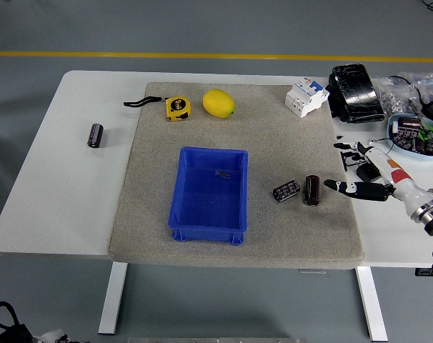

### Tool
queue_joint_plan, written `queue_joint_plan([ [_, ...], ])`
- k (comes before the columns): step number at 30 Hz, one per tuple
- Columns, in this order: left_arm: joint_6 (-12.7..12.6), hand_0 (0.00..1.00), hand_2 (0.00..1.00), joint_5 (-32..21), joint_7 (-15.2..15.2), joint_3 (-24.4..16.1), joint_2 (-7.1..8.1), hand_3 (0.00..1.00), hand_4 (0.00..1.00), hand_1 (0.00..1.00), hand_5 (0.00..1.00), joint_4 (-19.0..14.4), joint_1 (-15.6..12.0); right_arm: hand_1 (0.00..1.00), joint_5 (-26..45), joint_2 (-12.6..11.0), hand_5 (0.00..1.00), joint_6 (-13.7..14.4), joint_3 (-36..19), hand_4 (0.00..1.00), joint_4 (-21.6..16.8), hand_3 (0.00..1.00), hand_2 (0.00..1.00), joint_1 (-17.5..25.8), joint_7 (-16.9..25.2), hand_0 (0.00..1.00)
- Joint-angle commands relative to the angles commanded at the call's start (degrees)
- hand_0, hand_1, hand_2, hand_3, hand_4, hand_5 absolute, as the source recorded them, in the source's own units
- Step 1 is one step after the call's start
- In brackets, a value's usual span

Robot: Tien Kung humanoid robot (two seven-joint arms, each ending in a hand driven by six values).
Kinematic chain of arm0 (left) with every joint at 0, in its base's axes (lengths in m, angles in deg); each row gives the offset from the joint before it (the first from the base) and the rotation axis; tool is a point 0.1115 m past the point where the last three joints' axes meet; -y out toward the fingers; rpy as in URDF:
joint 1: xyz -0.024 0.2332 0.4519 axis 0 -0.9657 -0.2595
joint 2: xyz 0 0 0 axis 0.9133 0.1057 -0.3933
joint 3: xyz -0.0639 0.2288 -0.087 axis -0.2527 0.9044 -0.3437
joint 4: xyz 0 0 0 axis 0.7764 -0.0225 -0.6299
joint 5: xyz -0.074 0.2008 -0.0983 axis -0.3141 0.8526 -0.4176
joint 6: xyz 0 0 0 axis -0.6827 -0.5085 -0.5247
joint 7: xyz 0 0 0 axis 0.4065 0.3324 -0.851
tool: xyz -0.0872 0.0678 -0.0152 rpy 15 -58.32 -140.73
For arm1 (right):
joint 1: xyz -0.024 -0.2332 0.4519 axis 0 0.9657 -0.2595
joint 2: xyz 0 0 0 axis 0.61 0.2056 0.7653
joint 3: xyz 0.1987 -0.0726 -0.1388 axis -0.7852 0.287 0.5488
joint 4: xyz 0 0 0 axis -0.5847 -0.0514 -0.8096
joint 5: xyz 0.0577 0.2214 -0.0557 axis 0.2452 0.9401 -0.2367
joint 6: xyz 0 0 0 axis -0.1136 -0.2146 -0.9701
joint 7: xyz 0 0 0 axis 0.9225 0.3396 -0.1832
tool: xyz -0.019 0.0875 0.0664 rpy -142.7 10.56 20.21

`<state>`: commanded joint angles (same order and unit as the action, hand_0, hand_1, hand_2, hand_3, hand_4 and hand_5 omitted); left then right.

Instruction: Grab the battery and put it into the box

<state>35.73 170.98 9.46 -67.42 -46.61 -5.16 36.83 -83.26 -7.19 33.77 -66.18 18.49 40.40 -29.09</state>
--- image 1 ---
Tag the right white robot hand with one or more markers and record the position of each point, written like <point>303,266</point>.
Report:
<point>398,178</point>

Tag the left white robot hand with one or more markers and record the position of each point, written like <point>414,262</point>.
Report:
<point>54,337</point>

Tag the black battery with white print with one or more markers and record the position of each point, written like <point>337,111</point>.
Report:
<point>409,125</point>
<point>287,191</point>
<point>405,140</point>

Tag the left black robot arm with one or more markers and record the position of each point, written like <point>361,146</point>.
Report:
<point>13,334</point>

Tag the blue plastic box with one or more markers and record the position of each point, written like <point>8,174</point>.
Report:
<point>202,200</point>

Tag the dark brown striped battery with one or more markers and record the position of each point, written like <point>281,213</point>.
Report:
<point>95,135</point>

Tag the black square power adapter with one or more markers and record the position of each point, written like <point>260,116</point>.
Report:
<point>366,174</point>

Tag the green small parts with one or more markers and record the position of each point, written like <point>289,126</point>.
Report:
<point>424,134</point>

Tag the light blue bowl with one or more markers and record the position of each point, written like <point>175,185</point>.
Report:
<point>393,123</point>

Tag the white table leg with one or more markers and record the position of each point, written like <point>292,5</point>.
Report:
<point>372,307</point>
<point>111,303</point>

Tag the clear bag of metal nuts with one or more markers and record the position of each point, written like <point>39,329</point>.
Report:
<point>395,98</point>

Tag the black plastic-wrapped device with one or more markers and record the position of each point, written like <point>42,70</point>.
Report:
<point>357,93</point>

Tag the black table control panel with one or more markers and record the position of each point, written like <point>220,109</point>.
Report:
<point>423,272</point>

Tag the clear plastic bag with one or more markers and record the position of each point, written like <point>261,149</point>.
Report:
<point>429,80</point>

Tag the white circuit breaker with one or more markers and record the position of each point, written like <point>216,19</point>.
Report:
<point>304,98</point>

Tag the grey-brown mat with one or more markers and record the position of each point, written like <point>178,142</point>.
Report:
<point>273,143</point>

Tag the small metal clip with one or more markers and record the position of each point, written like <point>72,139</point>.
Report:
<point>222,174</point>

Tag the yellow lemon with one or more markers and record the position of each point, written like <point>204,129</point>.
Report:
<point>218,103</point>

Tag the grey table bracket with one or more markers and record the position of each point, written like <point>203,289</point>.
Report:
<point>312,271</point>

